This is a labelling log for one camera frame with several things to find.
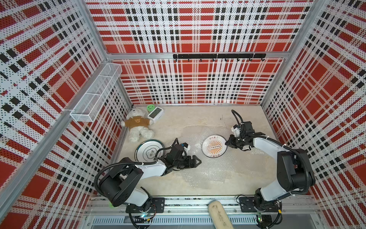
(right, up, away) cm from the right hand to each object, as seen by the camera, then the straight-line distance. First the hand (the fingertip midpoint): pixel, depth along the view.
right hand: (227, 143), depth 91 cm
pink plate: (-8, -2, +2) cm, 9 cm away
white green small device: (-51, +20, +19) cm, 58 cm away
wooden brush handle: (-10, -31, -24) cm, 41 cm away
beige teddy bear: (-62, +12, +10) cm, 64 cm away
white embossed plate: (-54, -5, +2) cm, 54 cm away
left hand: (-20, -11, -5) cm, 23 cm away
